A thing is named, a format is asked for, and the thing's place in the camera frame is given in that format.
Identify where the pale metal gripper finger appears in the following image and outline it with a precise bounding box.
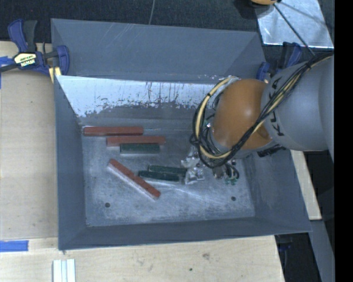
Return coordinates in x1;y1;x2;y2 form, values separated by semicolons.
184;169;206;186
181;146;201;170

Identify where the dark green flat block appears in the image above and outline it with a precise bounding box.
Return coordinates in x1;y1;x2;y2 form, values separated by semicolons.
147;164;188;176
119;143;161;156
138;170;182;183

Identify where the grey metal bin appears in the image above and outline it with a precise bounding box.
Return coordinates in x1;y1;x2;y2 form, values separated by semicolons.
49;18;313;251

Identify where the red-brown flat block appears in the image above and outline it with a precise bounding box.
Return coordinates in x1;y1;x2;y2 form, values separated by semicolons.
106;157;162;202
82;126;145;137
106;135;166;149

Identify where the pale wood flat board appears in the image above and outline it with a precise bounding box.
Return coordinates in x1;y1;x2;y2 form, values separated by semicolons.
0;69;59;241

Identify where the black cylinder on white bracket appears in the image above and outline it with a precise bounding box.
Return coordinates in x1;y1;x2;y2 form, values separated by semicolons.
228;159;240;179

